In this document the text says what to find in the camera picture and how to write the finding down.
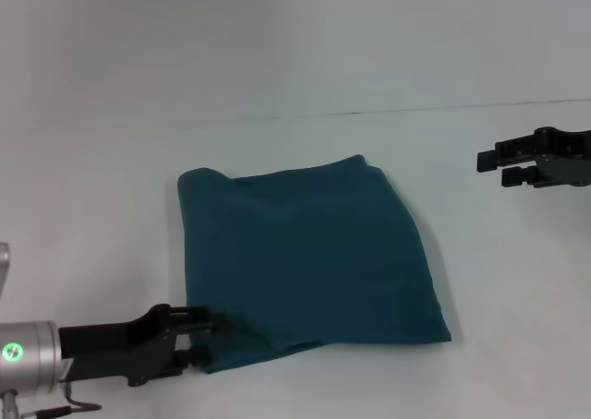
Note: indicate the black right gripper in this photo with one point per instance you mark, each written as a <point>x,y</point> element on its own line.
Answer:
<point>568,158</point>

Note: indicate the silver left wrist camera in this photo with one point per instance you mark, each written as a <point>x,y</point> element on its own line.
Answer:
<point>3,266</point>

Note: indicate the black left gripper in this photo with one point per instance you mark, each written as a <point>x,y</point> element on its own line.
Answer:
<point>120,347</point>

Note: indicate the teal blue t-shirt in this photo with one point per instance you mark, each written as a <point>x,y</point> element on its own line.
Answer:
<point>305,262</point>

